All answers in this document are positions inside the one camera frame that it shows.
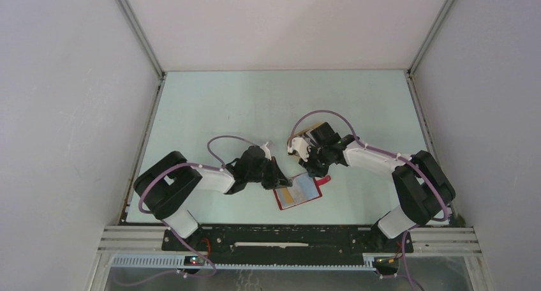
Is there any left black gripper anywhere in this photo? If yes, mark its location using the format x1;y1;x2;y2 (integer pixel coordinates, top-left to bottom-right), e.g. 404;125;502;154
246;156;292;190

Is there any gold card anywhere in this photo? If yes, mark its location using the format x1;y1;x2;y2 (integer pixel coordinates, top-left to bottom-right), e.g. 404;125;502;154
275;188;296;210

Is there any white credit card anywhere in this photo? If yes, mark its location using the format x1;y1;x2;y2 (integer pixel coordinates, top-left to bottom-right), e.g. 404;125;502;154
290;173;319;203

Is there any red card holder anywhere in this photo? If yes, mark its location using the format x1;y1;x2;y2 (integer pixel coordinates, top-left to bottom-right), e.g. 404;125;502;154
273;173;332;211

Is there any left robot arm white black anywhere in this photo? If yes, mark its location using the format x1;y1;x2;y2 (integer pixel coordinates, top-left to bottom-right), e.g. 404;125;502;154
133;145;292;251

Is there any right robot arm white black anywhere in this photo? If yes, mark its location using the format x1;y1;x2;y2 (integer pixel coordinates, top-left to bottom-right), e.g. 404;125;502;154
288;123;456;251

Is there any beige oval tray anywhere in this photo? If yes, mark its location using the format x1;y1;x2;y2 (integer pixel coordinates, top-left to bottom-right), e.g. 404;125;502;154
287;123;323;147

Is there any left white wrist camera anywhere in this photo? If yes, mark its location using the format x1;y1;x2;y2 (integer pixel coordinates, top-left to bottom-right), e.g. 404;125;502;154
259;141;272;160

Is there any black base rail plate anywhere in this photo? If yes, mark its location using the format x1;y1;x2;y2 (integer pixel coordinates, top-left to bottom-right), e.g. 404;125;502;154
186;224;413;265

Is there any white cable duct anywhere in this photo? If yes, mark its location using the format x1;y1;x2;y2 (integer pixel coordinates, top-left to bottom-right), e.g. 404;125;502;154
110;254;376;271

